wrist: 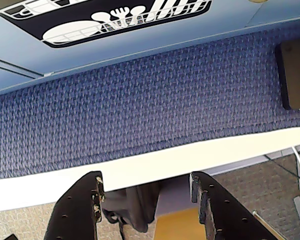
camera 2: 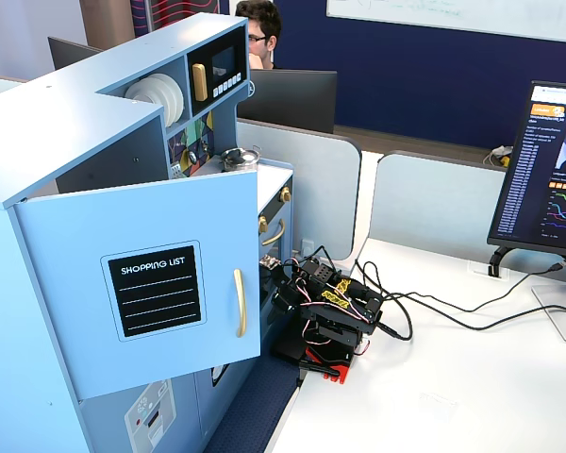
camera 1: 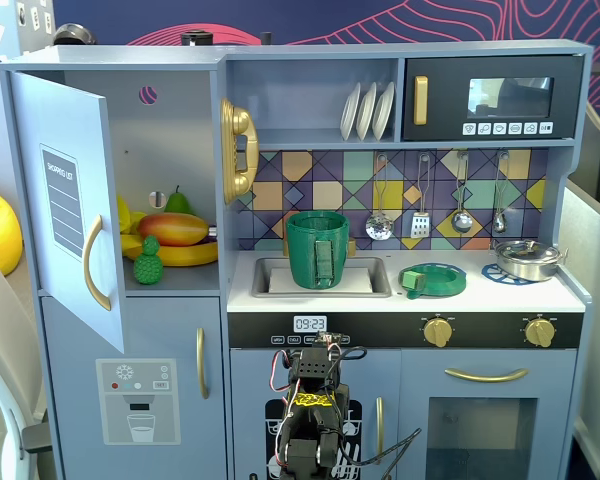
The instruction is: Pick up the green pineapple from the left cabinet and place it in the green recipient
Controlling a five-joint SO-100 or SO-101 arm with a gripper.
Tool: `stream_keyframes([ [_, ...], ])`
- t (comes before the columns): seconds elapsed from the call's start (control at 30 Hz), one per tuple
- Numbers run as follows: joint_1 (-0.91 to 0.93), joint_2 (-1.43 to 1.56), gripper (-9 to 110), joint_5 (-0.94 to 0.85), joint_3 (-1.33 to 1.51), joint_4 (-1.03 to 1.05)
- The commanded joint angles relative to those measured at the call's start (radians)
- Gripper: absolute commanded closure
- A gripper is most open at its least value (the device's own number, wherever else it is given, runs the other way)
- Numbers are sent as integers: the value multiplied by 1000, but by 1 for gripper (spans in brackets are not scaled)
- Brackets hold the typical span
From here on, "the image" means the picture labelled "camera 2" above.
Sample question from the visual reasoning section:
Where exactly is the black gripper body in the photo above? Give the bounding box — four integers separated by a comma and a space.
275, 268, 308, 303

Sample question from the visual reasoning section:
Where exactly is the blue shopping list cabinet door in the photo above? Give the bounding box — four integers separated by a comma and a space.
12, 170, 262, 401

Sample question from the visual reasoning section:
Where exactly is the blue windowed oven door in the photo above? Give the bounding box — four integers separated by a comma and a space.
258, 207, 294, 327

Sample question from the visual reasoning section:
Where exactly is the red table clamp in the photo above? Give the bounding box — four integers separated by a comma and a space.
306, 351, 353, 386

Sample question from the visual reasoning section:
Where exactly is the grey desk divider panel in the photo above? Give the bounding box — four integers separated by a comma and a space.
367, 149, 513, 259
235, 117, 363, 261

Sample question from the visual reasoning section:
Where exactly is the steel toy cooking pot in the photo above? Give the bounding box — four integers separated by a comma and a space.
222, 155, 264, 174

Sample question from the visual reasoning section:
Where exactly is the blue dishwasher print door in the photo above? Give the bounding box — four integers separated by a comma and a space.
193, 358, 261, 449

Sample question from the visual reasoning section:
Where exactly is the black computer monitor back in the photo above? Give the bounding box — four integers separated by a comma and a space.
237, 69, 339, 136
47, 36, 105, 72

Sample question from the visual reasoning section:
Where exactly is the black toy microwave door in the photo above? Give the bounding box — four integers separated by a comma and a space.
187, 24, 249, 118

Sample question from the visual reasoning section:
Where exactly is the white toy plate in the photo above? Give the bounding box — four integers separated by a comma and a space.
125, 75, 174, 112
159, 74, 186, 128
143, 73, 180, 125

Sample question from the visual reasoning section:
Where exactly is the blue ice dispenser fridge door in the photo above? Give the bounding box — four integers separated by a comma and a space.
78, 372, 204, 453

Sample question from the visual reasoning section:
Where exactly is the lit computer monitor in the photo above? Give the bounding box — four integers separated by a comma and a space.
487, 80, 566, 260

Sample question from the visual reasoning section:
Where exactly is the dark haired person with glasses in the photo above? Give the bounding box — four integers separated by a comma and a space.
234, 0, 283, 71

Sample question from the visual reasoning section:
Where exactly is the blue toy kitchen unit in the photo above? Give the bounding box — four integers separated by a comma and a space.
0, 12, 296, 453

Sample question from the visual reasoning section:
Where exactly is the long gold curved door handle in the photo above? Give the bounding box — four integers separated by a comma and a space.
233, 268, 248, 339

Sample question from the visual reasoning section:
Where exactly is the gold oven door handle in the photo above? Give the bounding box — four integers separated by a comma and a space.
261, 219, 286, 246

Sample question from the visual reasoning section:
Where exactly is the black power cable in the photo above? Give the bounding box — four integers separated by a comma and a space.
356, 259, 566, 342

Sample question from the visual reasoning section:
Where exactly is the thin black cable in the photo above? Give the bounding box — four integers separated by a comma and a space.
356, 259, 566, 312

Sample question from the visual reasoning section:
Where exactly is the black monitor stand bracket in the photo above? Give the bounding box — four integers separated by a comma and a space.
489, 244, 514, 278

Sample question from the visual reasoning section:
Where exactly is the gold microwave door handle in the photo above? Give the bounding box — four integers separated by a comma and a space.
191, 63, 208, 102

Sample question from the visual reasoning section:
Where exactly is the white cable bundle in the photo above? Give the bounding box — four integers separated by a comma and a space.
483, 144, 515, 166

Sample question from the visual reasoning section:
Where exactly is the white wall whiteboard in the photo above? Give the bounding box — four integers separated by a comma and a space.
325, 0, 566, 46

